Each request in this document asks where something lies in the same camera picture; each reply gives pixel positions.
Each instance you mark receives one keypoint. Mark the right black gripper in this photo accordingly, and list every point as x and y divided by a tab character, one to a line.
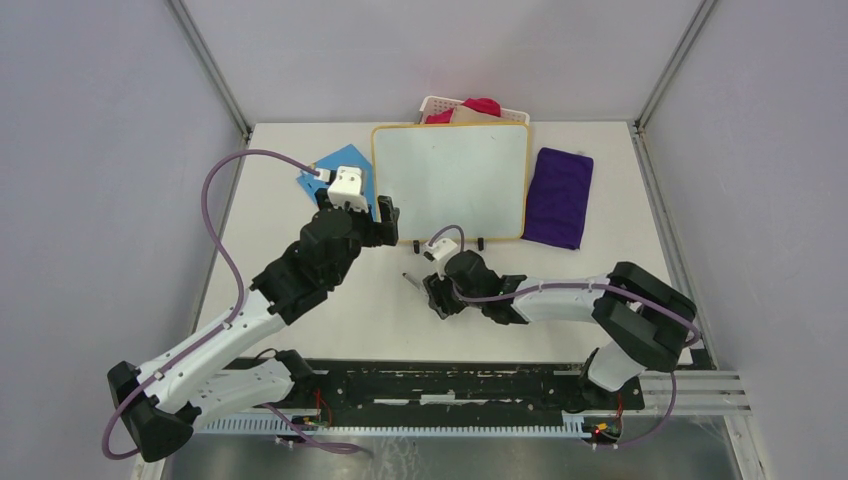
439	299

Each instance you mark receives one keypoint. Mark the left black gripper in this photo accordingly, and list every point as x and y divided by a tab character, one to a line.
384	232

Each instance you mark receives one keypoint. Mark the white marker pen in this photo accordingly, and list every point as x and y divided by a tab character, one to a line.
417	283

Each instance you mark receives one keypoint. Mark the yellow framed whiteboard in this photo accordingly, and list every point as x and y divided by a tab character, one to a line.
475	176

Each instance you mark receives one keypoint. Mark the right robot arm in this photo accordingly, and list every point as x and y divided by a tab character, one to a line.
649	323

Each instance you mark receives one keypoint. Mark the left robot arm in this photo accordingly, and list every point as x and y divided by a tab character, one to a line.
160	404

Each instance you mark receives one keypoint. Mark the white plastic basket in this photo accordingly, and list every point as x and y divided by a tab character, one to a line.
508	115

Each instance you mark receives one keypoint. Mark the beige cloth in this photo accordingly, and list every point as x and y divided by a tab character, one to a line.
464	115

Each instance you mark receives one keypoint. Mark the purple cloth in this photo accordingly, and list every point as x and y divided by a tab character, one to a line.
557	199

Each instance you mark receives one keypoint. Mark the red cloth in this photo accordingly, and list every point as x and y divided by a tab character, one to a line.
441	109

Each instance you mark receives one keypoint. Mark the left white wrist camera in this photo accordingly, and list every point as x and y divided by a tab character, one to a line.
346	190

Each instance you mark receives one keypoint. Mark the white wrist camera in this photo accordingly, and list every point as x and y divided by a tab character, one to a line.
346	190
441	250

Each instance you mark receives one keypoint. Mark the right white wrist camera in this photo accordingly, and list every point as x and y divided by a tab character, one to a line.
441	250

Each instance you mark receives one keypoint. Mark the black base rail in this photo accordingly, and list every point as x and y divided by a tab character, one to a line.
355	393

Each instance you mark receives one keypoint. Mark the white comb cable duct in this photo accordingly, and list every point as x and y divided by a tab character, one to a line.
269	424

